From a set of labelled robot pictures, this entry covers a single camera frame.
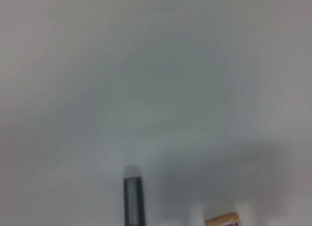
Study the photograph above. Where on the beige eraser with barcode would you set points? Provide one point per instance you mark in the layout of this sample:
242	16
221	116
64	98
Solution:
223	221

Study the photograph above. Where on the grey marker pen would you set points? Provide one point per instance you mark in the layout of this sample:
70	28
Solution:
132	199

